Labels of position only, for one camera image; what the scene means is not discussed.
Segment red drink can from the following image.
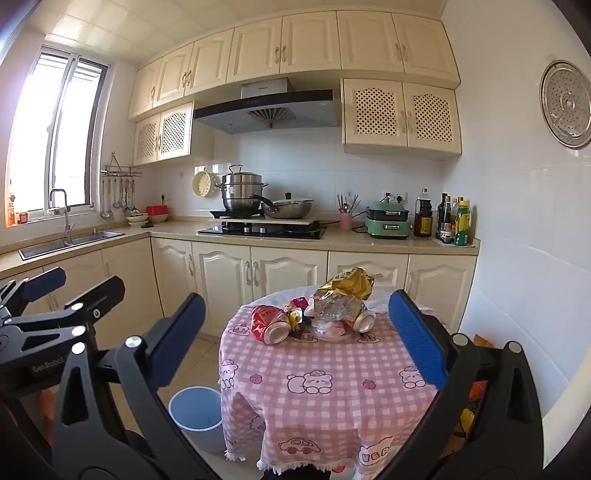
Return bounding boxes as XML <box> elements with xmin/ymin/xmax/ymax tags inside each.
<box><xmin>250</xmin><ymin>305</ymin><xmax>293</xmax><ymax>345</ymax></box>

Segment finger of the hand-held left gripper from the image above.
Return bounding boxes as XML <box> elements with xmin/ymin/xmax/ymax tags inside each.
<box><xmin>0</xmin><ymin>267</ymin><xmax>68</xmax><ymax>319</ymax></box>
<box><xmin>0</xmin><ymin>275</ymin><xmax>126</xmax><ymax>365</ymax></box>

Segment steel sink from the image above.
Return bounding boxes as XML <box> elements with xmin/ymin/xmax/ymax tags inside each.
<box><xmin>18</xmin><ymin>229</ymin><xmax>125</xmax><ymax>260</ymax></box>

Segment orange snack packet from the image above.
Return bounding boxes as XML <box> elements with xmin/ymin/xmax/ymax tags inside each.
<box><xmin>350</xmin><ymin>307</ymin><xmax>378</xmax><ymax>333</ymax></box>

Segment light blue waste bin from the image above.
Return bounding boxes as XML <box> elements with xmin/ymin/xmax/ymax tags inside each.
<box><xmin>168</xmin><ymin>387</ymin><xmax>227</xmax><ymax>455</ymax></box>

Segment black gas stove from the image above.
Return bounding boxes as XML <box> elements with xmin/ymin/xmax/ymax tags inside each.
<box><xmin>198</xmin><ymin>220</ymin><xmax>328</xmax><ymax>241</ymax></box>

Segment gold snack bag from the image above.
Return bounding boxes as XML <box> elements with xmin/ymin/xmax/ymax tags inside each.
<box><xmin>321</xmin><ymin>268</ymin><xmax>377</xmax><ymax>302</ymax></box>

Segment clear plastic bag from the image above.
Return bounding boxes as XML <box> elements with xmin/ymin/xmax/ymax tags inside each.
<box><xmin>307</xmin><ymin>288</ymin><xmax>365</xmax><ymax>342</ymax></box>

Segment cream upper cabinets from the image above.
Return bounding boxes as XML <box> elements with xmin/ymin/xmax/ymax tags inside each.
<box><xmin>128</xmin><ymin>10</ymin><xmax>461</xmax><ymax>121</ymax></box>

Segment dark glass bottle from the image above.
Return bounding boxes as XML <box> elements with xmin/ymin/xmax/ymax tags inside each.
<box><xmin>438</xmin><ymin>193</ymin><xmax>455</xmax><ymax>243</ymax></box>

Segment cream lower cabinets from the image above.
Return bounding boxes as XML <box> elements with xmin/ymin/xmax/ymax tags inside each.
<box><xmin>0</xmin><ymin>233</ymin><xmax>478</xmax><ymax>347</ymax></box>

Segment steel wok with lid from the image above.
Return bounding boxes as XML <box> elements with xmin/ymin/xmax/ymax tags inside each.
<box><xmin>252</xmin><ymin>193</ymin><xmax>315</xmax><ymax>220</ymax></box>

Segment steel steamer plate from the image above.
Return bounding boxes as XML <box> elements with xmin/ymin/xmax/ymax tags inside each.
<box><xmin>539</xmin><ymin>60</ymin><xmax>591</xmax><ymax>148</ymax></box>

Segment steel steamer pot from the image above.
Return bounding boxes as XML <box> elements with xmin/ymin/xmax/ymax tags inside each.
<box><xmin>215</xmin><ymin>165</ymin><xmax>269</xmax><ymax>213</ymax></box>

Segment orange yellow packaging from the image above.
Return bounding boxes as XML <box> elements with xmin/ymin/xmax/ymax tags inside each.
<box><xmin>455</xmin><ymin>335</ymin><xmax>497</xmax><ymax>439</ymax></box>

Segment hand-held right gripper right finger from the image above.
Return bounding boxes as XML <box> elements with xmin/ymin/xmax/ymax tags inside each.
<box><xmin>379</xmin><ymin>290</ymin><xmax>546</xmax><ymax>480</ymax></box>

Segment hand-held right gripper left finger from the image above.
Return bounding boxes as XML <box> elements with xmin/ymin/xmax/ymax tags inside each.
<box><xmin>52</xmin><ymin>292</ymin><xmax>218</xmax><ymax>480</ymax></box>

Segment pink checked tablecloth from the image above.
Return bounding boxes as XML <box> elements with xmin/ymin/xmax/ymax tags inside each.
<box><xmin>218</xmin><ymin>288</ymin><xmax>451</xmax><ymax>476</ymax></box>

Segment brown sauce bottle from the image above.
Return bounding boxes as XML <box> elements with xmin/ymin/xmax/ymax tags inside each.
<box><xmin>414</xmin><ymin>188</ymin><xmax>434</xmax><ymax>237</ymax></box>

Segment green bottle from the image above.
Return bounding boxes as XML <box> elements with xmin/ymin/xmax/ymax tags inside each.
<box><xmin>455</xmin><ymin>200</ymin><xmax>472</xmax><ymax>246</ymax></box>

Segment small red yellow wrapper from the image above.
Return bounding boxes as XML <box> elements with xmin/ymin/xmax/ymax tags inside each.
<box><xmin>286</xmin><ymin>298</ymin><xmax>308</xmax><ymax>325</ymax></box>

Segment pale yellow perforated tray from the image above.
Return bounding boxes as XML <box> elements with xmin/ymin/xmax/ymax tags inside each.
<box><xmin>192</xmin><ymin>170</ymin><xmax>218</xmax><ymax>198</ymax></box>

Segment wall utensil rack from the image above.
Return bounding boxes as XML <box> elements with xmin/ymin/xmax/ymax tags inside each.
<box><xmin>100</xmin><ymin>152</ymin><xmax>143</xmax><ymax>178</ymax></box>

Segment green electric cooker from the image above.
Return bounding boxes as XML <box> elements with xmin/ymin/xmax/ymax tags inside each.
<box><xmin>365</xmin><ymin>199</ymin><xmax>411</xmax><ymax>241</ymax></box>

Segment row of hanging utensils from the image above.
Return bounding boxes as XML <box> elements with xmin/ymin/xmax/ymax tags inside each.
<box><xmin>100</xmin><ymin>176</ymin><xmax>139</xmax><ymax>220</ymax></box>

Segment cream cabinets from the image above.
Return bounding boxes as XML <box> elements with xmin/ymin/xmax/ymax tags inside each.
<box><xmin>0</xmin><ymin>233</ymin><xmax>478</xmax><ymax>347</ymax></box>
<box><xmin>128</xmin><ymin>10</ymin><xmax>461</xmax><ymax>121</ymax></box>

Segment range hood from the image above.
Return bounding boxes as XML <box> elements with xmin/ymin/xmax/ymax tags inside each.
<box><xmin>193</xmin><ymin>78</ymin><xmax>341</xmax><ymax>136</ymax></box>

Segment cream lattice door cabinet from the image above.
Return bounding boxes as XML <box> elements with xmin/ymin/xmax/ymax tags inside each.
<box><xmin>133</xmin><ymin>102</ymin><xmax>215</xmax><ymax>167</ymax></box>
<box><xmin>341</xmin><ymin>78</ymin><xmax>462</xmax><ymax>160</ymax></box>

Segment white tray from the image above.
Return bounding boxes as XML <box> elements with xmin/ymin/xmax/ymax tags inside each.
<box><xmin>431</xmin><ymin>237</ymin><xmax>479</xmax><ymax>250</ymax></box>

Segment steel faucet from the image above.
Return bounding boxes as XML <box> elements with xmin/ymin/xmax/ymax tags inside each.
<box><xmin>48</xmin><ymin>188</ymin><xmax>75</xmax><ymax>234</ymax></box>

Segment sliding window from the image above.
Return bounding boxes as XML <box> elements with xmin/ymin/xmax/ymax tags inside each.
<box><xmin>9</xmin><ymin>44</ymin><xmax>110</xmax><ymax>223</ymax></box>

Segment pink utensil cup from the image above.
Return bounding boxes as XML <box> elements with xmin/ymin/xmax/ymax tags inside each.
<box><xmin>337</xmin><ymin>191</ymin><xmax>361</xmax><ymax>215</ymax></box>

